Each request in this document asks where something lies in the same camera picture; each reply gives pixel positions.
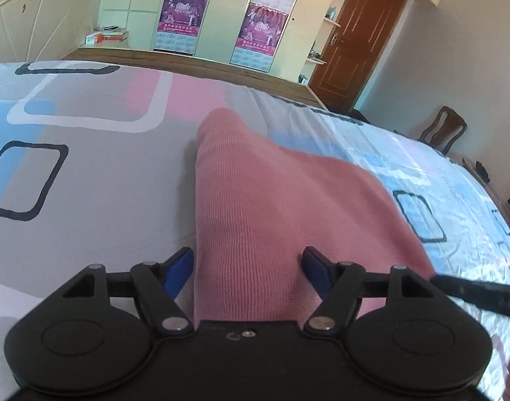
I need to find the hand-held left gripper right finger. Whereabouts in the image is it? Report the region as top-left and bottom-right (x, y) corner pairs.
(302, 246), (437, 337)

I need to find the wooden bed frame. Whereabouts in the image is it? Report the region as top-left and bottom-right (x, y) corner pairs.
(63, 48), (366, 123)

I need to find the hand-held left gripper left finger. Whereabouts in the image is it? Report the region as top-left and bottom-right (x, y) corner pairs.
(60, 246), (195, 337)

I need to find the cream wardrobe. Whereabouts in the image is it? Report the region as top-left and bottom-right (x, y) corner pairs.
(98, 0), (360, 80)

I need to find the cream corner shelf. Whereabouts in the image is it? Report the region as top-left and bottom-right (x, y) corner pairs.
(299, 0), (358, 86)

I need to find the flat red book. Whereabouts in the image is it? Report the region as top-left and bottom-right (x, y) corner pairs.
(97, 26), (129, 42)

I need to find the pink knit sweater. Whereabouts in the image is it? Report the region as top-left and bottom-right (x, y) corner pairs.
(194, 108), (510, 385)

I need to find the brown wooden door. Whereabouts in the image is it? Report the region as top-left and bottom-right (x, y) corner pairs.
(307, 0), (408, 111)

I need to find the printed bed sheet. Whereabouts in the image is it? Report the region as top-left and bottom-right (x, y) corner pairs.
(0, 60), (510, 401)

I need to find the wooden chair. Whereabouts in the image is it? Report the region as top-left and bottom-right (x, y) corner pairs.
(417, 106), (468, 156)

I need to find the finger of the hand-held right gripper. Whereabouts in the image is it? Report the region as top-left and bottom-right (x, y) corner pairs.
(430, 273), (510, 323)

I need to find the cream bed headboard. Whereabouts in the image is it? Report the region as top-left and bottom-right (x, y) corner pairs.
(0, 0), (99, 64)

